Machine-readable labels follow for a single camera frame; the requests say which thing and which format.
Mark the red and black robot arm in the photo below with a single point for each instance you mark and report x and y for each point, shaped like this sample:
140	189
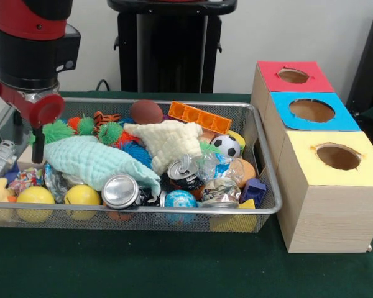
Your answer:
28	49

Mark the silver drink can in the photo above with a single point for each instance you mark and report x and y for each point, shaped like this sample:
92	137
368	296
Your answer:
119	191

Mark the wooden box with three holes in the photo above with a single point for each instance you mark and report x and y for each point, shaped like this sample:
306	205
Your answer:
329	217

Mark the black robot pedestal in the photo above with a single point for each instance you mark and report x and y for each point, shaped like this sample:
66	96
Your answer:
168	46

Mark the brown toy football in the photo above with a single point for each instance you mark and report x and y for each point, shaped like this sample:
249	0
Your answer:
146	111

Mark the silver toy robot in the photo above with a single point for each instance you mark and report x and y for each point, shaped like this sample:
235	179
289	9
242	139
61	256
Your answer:
0	155

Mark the orange ice cube tray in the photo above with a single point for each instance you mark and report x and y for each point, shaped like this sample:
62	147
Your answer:
200	117

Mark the tan round sponge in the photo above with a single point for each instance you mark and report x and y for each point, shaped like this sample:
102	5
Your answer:
248	172

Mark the black and white soccer ball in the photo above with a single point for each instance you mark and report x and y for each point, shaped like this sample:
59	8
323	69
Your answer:
226	146

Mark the mint knitted cloth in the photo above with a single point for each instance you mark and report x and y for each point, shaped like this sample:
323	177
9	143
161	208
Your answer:
90	158

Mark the cream knitted cloth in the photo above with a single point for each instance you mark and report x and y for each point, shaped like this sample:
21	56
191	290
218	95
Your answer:
171	139

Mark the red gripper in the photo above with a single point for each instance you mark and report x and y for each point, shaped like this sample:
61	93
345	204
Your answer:
46	110

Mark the colourful wrapper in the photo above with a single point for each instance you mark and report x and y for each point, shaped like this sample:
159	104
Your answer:
26	180

